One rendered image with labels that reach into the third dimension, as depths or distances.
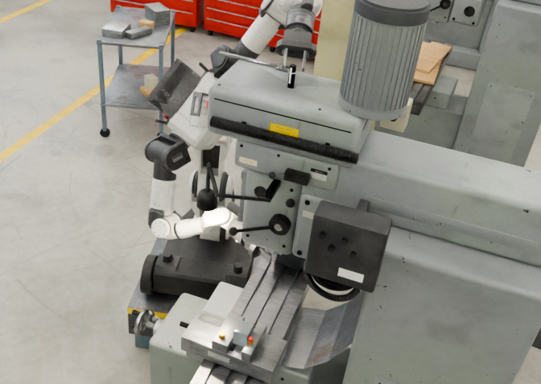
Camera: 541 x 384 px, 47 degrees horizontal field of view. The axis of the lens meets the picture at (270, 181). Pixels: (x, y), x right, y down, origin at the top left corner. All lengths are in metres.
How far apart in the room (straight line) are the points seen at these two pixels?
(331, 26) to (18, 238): 2.37
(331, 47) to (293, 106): 1.94
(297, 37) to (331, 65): 1.82
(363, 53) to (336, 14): 1.93
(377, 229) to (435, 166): 0.34
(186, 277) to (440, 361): 1.44
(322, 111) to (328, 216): 0.32
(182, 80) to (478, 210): 1.18
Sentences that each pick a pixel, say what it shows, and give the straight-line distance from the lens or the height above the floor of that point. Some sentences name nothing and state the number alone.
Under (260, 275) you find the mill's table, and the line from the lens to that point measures 2.62.
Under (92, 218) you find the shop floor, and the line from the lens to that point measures 4.43.
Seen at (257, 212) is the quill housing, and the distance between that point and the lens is 2.06.
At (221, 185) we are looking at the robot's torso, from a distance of 2.88.
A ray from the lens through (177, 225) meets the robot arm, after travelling 2.45.
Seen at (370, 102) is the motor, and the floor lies 1.94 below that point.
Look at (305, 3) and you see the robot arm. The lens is 1.98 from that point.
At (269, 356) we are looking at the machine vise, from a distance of 2.24.
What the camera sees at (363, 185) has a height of 1.68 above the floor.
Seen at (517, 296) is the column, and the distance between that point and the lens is 1.88.
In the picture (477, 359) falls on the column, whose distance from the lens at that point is 2.06.
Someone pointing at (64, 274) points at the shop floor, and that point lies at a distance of 4.03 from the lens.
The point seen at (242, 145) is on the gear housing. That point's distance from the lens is 1.91.
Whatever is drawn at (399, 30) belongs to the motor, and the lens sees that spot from 1.69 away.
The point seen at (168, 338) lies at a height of 0.73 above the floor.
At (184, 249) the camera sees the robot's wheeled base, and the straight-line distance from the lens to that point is 3.27.
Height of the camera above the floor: 2.71
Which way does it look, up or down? 34 degrees down
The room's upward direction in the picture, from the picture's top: 6 degrees clockwise
